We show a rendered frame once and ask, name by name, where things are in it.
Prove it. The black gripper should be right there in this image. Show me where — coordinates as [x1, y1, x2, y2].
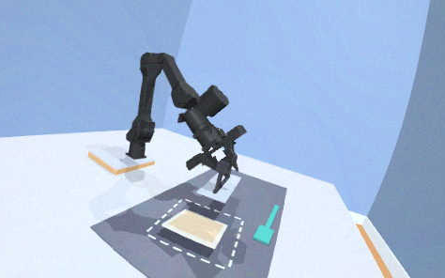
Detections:
[186, 121, 247, 172]

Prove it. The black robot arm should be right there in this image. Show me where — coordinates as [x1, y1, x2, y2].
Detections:
[125, 52, 229, 160]

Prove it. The turquoise small trowel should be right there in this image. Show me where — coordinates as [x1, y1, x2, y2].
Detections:
[253, 205, 279, 245]

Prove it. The cream square tile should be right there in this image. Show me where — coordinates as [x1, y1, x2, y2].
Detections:
[162, 209, 228, 249]

